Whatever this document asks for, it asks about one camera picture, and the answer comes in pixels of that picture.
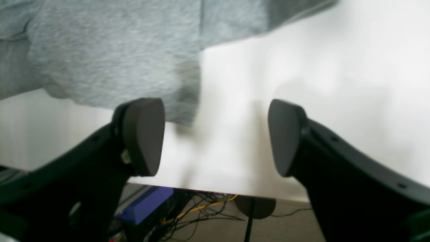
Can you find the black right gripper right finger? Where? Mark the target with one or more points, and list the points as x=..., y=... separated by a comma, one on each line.
x=354, y=198

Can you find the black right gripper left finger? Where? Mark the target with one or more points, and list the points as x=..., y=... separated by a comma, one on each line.
x=74, y=197

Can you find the grey T-shirt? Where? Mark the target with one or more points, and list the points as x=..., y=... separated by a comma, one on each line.
x=103, y=53

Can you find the purple blue box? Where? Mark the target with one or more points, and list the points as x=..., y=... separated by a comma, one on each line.
x=134, y=209

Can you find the black round stand base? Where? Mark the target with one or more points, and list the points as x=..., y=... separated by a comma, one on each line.
x=255, y=207

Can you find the black tripod leg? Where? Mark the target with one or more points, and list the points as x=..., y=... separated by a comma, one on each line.
x=250, y=219

